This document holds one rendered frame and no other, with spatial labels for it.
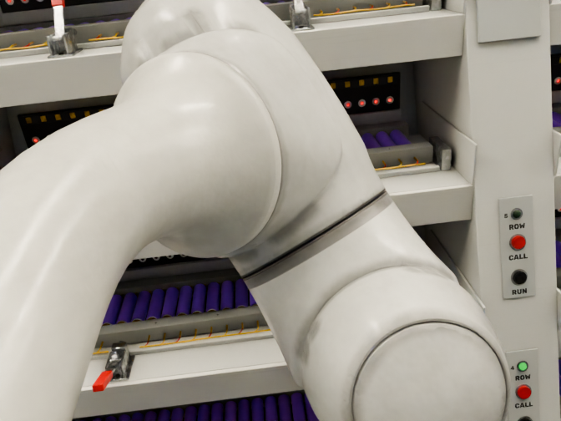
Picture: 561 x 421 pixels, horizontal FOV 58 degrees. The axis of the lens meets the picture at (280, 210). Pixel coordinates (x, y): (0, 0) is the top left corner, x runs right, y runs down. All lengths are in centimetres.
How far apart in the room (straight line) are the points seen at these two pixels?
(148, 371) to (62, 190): 52
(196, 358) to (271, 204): 46
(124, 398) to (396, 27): 54
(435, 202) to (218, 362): 33
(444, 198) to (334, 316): 40
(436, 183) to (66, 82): 44
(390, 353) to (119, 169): 13
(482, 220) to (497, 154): 8
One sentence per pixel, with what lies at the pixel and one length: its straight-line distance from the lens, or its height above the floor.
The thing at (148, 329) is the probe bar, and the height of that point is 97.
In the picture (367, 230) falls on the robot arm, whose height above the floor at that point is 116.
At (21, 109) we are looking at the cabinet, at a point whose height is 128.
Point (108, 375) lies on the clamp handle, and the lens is 63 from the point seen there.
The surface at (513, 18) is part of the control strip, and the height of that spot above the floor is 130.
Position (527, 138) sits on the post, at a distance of 65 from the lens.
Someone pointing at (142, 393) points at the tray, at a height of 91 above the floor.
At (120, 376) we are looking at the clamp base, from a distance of 68.
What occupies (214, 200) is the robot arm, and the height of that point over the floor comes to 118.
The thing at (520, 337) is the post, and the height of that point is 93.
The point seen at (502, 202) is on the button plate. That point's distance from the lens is 64.
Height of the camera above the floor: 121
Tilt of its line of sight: 9 degrees down
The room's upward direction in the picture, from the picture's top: 7 degrees counter-clockwise
